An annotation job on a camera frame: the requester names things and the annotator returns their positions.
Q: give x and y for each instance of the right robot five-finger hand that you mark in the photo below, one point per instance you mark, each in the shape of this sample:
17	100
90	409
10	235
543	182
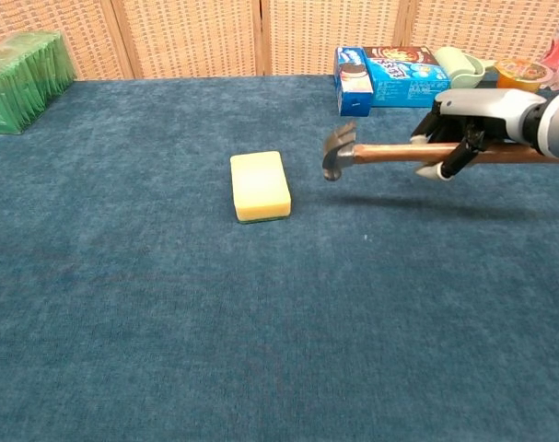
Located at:
481	103

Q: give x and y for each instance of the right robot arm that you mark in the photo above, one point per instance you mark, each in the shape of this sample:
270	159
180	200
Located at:
555	124

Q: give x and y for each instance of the yellow sponge with green base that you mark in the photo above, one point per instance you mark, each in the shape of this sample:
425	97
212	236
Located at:
259	184

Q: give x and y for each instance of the pale green lint roller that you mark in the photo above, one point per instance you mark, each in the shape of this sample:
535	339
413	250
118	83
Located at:
458	66

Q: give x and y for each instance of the orange jelly cup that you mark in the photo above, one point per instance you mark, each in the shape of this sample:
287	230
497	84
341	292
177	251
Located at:
518	73

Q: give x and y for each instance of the blue biscuit box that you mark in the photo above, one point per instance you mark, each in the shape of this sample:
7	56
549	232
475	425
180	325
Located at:
403	85

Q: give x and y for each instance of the blue pink Oreo box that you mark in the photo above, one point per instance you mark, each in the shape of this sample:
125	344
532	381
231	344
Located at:
352	87

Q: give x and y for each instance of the bamboo folding screen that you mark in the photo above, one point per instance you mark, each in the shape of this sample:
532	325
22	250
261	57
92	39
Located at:
191	37

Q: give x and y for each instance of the blue carpet table mat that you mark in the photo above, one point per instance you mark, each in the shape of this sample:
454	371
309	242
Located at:
214	299

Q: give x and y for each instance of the clear box of green packets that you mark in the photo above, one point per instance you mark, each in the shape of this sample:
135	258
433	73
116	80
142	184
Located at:
16	83

